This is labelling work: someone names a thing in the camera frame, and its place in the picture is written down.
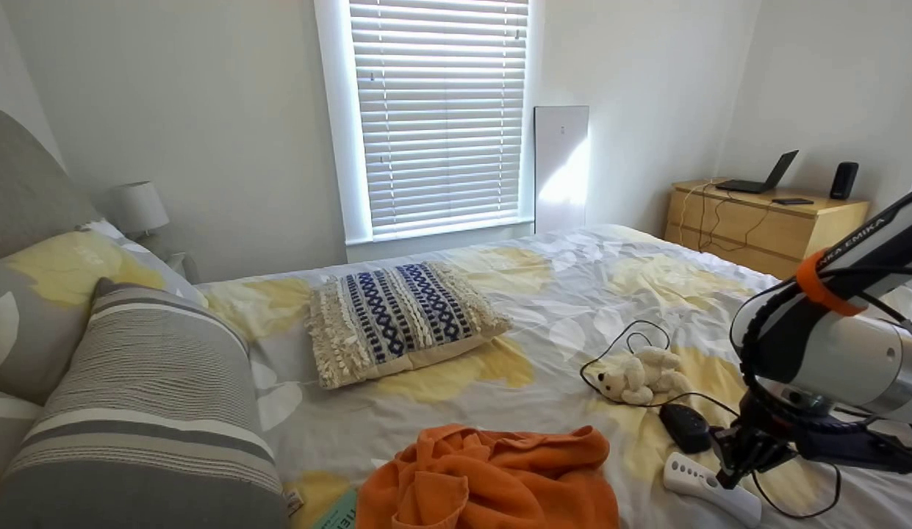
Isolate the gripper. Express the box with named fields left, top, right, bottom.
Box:
left=711, top=393, right=797, bottom=490

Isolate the white power strip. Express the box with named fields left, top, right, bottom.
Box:
left=662, top=451, right=764, bottom=529

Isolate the cream stuffed toy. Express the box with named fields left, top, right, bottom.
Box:
left=595, top=346, right=694, bottom=407

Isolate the wooden dresser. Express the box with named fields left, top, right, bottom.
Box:
left=662, top=177, right=871, bottom=281

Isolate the bed with floral duvet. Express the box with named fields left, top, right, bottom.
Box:
left=0, top=223, right=912, bottom=529

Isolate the orange towel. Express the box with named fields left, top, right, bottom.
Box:
left=354, top=423, right=620, bottom=529

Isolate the black laptop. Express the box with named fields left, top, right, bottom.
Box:
left=714, top=149, right=800, bottom=195

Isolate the black speaker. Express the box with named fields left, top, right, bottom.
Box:
left=829, top=161, right=861, bottom=201

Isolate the white panel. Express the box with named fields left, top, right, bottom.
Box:
left=533, top=105, right=591, bottom=235

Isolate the blue and cream fringed cushion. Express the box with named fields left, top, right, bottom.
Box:
left=305, top=261, right=514, bottom=391

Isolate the teal card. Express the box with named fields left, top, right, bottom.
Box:
left=309, top=488, right=360, bottom=529

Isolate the window with white blinds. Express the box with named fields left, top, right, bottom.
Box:
left=313, top=0, right=546, bottom=246

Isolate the nightstand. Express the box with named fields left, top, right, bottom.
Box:
left=164, top=251, right=201, bottom=286

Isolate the grey striped pillow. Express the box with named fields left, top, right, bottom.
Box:
left=0, top=277, right=290, bottom=529

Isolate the white pillow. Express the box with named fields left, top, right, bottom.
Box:
left=79, top=218, right=209, bottom=308

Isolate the white table lamp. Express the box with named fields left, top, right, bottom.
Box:
left=108, top=181, right=170, bottom=240

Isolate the grey and yellow floral pillow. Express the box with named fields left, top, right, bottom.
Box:
left=0, top=228, right=168, bottom=406

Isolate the grey headboard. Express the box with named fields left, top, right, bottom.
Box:
left=0, top=104, right=101, bottom=265

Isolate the black cable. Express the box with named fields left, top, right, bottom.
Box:
left=697, top=188, right=774, bottom=255
left=579, top=319, right=844, bottom=519

